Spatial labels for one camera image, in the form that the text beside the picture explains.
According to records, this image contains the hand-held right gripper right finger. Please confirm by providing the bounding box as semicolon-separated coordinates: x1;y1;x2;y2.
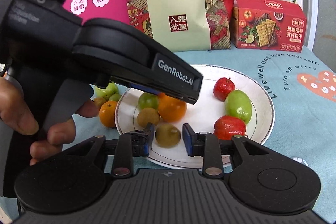
182;123;284;178

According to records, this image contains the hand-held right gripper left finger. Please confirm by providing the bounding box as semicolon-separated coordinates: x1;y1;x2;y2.
56;122;156;178

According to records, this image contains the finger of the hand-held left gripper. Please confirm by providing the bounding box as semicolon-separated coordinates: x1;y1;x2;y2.
110;75;198;105

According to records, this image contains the round green lime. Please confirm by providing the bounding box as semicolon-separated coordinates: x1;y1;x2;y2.
138;92;160;110

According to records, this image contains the brown kiwi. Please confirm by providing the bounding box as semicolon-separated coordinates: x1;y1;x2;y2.
137;108;161;128
155;123;182;148
93;97;108;109

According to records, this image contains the white plate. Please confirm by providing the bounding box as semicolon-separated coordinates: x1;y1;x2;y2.
115;64;275;169

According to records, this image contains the orange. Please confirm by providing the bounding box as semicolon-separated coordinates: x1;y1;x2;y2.
99;100;119;128
157;92;188;123

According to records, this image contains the large red apple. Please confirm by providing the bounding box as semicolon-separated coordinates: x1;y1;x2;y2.
214;115;247;141

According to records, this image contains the large green mango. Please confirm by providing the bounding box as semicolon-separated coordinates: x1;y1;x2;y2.
224;90;253;125

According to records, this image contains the small red apple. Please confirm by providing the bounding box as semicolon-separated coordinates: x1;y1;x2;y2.
213;77;236;102

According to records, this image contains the person's left hand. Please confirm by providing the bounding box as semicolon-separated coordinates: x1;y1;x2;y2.
0;77;98;166

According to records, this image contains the red printed gift bag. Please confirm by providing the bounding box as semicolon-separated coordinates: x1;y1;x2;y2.
120;0;236;52

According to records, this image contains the teal printed tablecloth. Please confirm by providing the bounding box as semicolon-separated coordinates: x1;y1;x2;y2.
0;48;336;224

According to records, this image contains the red cracker box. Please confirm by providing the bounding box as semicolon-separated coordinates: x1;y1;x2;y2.
230;0;307;54

